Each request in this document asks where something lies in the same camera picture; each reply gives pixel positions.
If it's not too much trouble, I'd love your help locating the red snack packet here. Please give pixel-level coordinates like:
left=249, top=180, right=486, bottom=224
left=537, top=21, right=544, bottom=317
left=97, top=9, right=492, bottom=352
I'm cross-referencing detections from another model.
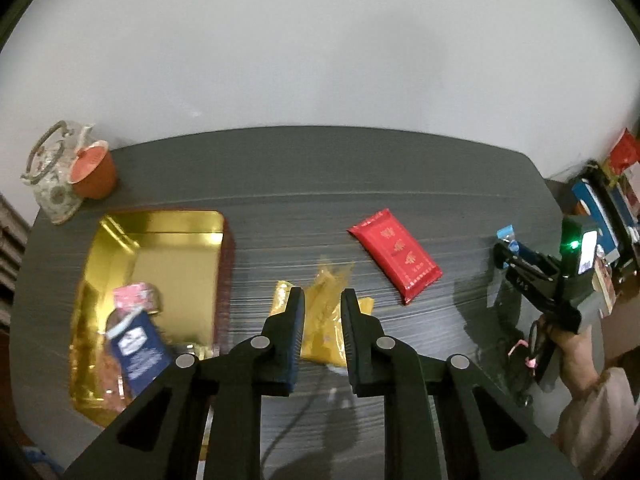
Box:
left=347, top=208, right=444, bottom=306

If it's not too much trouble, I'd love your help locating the gold tin box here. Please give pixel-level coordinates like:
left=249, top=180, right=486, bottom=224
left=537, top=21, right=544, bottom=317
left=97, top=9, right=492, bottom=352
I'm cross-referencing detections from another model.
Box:
left=67, top=208, right=237, bottom=428

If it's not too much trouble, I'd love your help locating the blue box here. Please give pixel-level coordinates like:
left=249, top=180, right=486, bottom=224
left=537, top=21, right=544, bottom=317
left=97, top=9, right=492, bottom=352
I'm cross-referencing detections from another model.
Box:
left=572, top=180, right=621, bottom=251

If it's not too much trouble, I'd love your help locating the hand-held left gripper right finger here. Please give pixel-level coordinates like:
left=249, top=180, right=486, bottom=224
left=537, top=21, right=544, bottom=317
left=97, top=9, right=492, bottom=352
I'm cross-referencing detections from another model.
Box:
left=340, top=288, right=583, bottom=480

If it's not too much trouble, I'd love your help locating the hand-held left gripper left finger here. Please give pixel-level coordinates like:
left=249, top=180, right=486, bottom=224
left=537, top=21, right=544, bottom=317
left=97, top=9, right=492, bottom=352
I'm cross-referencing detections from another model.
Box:
left=62, top=287, right=307, bottom=480

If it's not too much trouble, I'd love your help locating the clear peanut snack packet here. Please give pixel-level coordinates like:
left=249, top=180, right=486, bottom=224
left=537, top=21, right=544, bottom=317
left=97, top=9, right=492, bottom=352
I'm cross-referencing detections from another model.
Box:
left=97, top=345, right=136, bottom=402

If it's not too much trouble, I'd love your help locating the black wrist strap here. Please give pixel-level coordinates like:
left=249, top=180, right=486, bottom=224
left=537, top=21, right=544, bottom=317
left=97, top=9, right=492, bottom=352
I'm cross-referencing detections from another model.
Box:
left=510, top=317, right=551, bottom=408

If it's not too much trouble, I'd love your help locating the pink snack packet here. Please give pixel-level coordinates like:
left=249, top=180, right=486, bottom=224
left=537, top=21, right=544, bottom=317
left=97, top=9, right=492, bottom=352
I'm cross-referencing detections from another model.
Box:
left=112, top=282, right=163, bottom=316

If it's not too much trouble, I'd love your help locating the yellow snack packet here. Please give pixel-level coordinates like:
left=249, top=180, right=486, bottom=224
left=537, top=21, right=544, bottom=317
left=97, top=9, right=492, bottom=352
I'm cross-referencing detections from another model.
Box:
left=270, top=280, right=376, bottom=367
left=312, top=259, right=356, bottom=311

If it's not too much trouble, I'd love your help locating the dark blue snack packet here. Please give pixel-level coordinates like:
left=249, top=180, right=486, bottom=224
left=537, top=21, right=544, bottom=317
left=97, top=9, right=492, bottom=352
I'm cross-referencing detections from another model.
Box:
left=105, top=310, right=176, bottom=398

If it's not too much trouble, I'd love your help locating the clear blue-topped snack packet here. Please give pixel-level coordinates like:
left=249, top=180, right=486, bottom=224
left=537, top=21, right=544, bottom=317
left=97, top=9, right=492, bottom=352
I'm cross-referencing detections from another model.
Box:
left=487, top=225, right=521, bottom=307

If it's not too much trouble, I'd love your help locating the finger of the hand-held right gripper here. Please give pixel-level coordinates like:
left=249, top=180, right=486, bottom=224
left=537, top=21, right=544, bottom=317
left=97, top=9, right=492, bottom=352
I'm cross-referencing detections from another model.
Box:
left=515, top=241, right=563, bottom=273
left=492, top=241, right=551, bottom=288

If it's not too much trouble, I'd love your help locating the floral ceramic teapot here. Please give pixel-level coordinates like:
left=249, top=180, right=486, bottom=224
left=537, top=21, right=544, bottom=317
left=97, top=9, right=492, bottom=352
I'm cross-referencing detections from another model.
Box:
left=20, top=120, right=96, bottom=225

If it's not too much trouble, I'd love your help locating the person's right hand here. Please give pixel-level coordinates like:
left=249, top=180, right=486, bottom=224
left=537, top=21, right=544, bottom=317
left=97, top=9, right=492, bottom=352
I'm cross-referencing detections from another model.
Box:
left=537, top=317, right=601, bottom=397

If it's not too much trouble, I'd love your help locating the red box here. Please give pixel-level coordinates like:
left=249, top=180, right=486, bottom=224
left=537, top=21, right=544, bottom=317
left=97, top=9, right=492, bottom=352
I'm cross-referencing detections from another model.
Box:
left=607, top=127, right=640, bottom=176

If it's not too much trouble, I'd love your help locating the person's right forearm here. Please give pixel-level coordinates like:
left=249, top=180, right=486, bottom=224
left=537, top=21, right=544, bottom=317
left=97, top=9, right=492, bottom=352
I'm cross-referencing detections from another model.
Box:
left=552, top=355, right=640, bottom=480

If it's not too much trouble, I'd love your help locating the red lidded tea cup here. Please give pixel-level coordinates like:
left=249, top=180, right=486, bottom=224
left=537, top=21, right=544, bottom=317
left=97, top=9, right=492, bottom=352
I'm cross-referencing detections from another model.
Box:
left=68, top=140, right=118, bottom=200

